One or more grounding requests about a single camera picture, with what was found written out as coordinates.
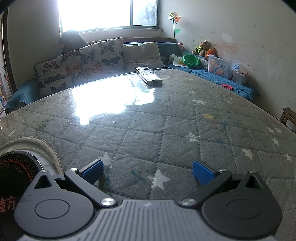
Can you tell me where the picture paper sheet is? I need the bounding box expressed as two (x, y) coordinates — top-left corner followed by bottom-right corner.
(173, 58), (189, 68)

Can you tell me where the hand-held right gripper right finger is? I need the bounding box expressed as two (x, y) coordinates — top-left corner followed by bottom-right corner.
(180, 159), (270, 207)

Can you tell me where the grey quilted star table cover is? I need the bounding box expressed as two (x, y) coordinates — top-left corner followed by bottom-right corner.
(0, 67), (296, 241)

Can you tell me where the orange plush toy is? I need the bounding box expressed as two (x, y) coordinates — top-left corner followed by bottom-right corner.
(205, 47), (219, 59)

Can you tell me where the window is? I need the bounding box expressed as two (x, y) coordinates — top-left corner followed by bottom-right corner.
(58, 0), (162, 35)

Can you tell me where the black bag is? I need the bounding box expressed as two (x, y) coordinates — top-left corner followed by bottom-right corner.
(58, 30), (87, 55)

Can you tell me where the butterfly print cushion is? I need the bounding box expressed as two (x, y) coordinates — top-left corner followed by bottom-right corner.
(80, 37), (125, 80)
(34, 49), (85, 98)

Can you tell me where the clear plastic storage box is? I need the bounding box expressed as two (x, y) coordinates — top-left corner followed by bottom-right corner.
(207, 54), (241, 80)

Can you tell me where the plain grey pillow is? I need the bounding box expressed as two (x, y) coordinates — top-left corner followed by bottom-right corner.
(121, 42), (166, 71)

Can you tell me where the small white box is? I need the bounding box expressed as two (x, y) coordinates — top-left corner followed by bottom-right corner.
(232, 70), (249, 85)

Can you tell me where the brown teddy bear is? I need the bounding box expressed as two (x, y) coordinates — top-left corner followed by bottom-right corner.
(192, 40), (211, 56)

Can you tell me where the green plastic bowl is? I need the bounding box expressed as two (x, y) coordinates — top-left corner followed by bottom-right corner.
(181, 54), (200, 68)

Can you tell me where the wooden stool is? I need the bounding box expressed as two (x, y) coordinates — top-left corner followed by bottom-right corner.
(279, 107), (296, 133)

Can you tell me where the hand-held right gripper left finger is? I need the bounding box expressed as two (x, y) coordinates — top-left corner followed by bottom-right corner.
(32, 159), (116, 208)

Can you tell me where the colourful pinwheel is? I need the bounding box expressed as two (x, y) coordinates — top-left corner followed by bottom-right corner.
(168, 11), (181, 43)

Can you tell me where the blue blanket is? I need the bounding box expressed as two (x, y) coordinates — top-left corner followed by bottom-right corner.
(168, 62), (260, 101)

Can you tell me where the white cloth bundle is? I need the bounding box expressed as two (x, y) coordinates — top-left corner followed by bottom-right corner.
(168, 54), (183, 65)

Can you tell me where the silver remote control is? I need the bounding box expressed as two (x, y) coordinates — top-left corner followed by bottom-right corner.
(135, 66), (163, 86)

